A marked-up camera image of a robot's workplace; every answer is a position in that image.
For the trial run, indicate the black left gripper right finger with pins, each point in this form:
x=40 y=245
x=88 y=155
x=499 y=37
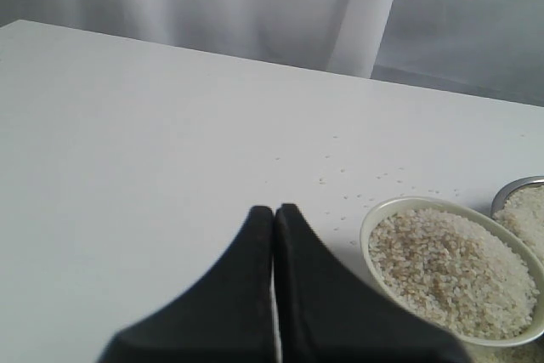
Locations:
x=328 y=314

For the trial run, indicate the rice in steel pan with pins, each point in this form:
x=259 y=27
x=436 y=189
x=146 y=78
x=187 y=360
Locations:
x=522 y=215

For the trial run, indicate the white backdrop curtain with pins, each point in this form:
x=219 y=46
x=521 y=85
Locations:
x=491 y=48

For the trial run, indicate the white ceramic bowl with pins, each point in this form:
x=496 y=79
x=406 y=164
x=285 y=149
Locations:
x=396 y=205

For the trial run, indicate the rice in white bowl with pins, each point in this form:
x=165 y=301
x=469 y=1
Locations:
x=452 y=271

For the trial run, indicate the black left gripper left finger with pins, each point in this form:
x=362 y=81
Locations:
x=226 y=316

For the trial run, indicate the spilled rice on table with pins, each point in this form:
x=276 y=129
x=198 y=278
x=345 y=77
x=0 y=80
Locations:
x=336 y=181

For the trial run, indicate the stainless steel round pan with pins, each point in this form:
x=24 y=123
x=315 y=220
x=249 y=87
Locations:
x=503 y=194

